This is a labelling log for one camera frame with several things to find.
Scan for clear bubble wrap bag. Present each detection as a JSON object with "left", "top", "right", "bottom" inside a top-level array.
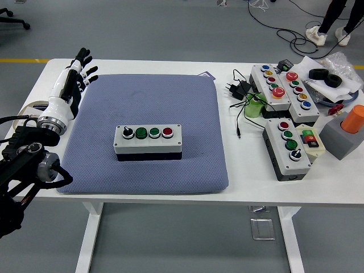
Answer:
[{"left": 322, "top": 51, "right": 364, "bottom": 92}]

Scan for grey four-button box, blue selector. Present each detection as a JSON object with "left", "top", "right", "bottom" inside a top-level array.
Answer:
[{"left": 262, "top": 118, "right": 312, "bottom": 182}]

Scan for orange cylinder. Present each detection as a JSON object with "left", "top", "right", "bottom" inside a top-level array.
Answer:
[{"left": 341, "top": 104, "right": 364, "bottom": 135}]

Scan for blue-grey fabric mat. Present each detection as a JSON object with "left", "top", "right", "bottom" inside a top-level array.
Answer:
[{"left": 56, "top": 73, "right": 230, "bottom": 196}]

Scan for white floor cable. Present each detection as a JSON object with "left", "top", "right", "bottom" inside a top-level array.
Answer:
[{"left": 249, "top": 0, "right": 270, "bottom": 14}]

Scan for black foam ring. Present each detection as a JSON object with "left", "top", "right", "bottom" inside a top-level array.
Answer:
[
  {"left": 325, "top": 73, "right": 344, "bottom": 89},
  {"left": 308, "top": 68, "right": 329, "bottom": 81}
]

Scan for five-button box, orange-ringed stop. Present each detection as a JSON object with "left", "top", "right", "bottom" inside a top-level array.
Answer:
[{"left": 249, "top": 64, "right": 292, "bottom": 119}]

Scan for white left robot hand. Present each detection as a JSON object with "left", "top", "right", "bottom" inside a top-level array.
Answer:
[{"left": 39, "top": 47, "right": 100, "bottom": 123}]

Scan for white oval tray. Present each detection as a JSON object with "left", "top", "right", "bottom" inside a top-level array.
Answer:
[{"left": 13, "top": 99, "right": 51, "bottom": 129}]

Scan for black office chair base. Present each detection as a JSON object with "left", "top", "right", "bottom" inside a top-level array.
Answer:
[{"left": 0, "top": 7, "right": 31, "bottom": 31}]

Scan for black power adapter plug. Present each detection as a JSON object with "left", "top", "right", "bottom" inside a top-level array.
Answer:
[{"left": 225, "top": 80, "right": 253, "bottom": 101}]

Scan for person in black trousers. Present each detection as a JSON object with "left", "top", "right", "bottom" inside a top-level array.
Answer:
[{"left": 305, "top": 0, "right": 364, "bottom": 48}]

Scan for metal floor socket plate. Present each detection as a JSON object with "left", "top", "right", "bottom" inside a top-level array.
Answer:
[{"left": 250, "top": 217, "right": 276, "bottom": 241}]

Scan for black floor cables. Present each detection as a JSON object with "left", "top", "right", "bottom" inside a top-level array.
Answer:
[{"left": 247, "top": 0, "right": 364, "bottom": 57}]

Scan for grey four-button control box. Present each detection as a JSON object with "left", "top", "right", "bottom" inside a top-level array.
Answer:
[{"left": 113, "top": 123, "right": 183, "bottom": 162}]

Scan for purple and white card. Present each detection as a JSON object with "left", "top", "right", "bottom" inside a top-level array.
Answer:
[{"left": 197, "top": 71, "right": 217, "bottom": 81}]

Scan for five-button box, red mushroom stop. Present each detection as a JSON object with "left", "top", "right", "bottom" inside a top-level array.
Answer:
[{"left": 277, "top": 71, "right": 321, "bottom": 125}]

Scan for black adapter cord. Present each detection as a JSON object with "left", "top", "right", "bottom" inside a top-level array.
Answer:
[{"left": 229, "top": 69, "right": 267, "bottom": 140}]

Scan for round blue-rimmed plate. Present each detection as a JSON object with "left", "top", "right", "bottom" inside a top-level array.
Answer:
[{"left": 308, "top": 85, "right": 362, "bottom": 108}]

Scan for small black terminal module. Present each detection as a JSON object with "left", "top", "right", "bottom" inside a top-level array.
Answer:
[{"left": 277, "top": 59, "right": 295, "bottom": 72}]

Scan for red valve knob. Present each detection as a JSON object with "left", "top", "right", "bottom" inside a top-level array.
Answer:
[{"left": 328, "top": 104, "right": 345, "bottom": 116}]

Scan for white paper sheet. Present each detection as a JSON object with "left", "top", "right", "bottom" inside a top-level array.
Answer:
[{"left": 289, "top": 55, "right": 362, "bottom": 102}]

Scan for green plastic roll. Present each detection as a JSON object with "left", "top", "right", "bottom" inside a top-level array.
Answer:
[{"left": 244, "top": 92, "right": 268, "bottom": 118}]

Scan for grey block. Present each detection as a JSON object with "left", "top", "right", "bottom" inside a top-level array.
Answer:
[{"left": 318, "top": 111, "right": 364, "bottom": 162}]

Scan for white table leg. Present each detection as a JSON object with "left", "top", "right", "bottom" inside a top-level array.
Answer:
[
  {"left": 75, "top": 202, "right": 105, "bottom": 273},
  {"left": 277, "top": 206, "right": 305, "bottom": 273}
]

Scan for cream three-button switch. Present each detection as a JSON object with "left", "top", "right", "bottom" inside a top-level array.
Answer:
[{"left": 295, "top": 124, "right": 326, "bottom": 156}]

